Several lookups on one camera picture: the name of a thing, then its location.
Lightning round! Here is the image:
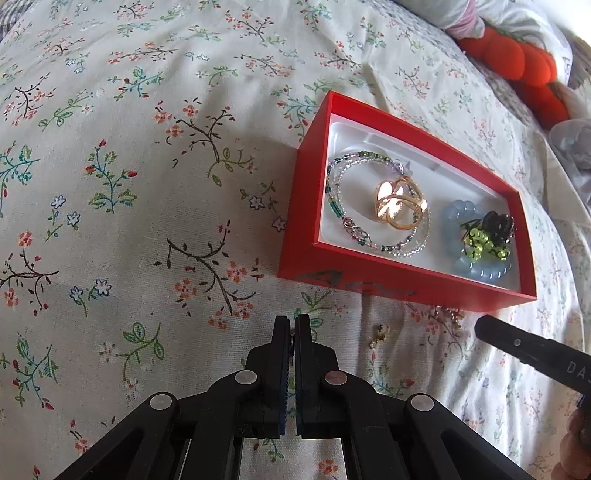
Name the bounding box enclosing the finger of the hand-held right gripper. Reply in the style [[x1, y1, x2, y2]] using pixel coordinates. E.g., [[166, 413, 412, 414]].
[[475, 315, 551, 366]]

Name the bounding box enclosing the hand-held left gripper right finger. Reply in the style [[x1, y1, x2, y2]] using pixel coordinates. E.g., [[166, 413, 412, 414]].
[[294, 314, 532, 480]]

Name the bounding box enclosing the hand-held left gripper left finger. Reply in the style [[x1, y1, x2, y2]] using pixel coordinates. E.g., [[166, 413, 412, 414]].
[[55, 316, 293, 480]]

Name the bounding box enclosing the gold chain earring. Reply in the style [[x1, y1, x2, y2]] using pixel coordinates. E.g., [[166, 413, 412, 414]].
[[429, 307, 465, 333]]

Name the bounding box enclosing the blue bead bracelet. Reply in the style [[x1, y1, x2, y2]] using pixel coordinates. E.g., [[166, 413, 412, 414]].
[[442, 199, 513, 283]]

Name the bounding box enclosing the green beaded bracelet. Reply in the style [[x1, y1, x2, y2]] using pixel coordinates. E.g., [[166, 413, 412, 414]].
[[459, 220, 511, 262]]

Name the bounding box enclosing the black flower ring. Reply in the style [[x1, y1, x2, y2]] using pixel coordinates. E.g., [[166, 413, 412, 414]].
[[480, 210, 517, 245]]

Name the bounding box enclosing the red cardboard box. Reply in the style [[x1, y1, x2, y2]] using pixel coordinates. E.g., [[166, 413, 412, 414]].
[[277, 90, 539, 309]]

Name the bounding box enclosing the clear beaded coil bracelet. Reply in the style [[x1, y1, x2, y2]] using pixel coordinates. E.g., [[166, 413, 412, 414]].
[[325, 150, 432, 259]]

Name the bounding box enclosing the gold ring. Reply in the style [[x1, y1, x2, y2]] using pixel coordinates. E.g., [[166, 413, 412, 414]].
[[372, 174, 428, 230]]

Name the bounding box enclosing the person's right hand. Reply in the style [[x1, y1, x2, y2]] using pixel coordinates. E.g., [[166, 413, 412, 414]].
[[555, 405, 591, 480]]

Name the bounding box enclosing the grey cloth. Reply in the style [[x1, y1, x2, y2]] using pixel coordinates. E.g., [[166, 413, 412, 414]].
[[549, 85, 591, 210]]

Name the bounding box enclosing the floral bedsheet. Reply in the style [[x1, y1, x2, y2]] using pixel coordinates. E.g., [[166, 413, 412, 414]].
[[0, 0, 591, 480]]

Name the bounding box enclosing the orange plush toy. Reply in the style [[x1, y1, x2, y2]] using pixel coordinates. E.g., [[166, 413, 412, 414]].
[[458, 27, 572, 131]]

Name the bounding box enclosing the pink and white cloth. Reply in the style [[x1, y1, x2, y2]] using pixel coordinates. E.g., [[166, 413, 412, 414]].
[[396, 0, 575, 75]]

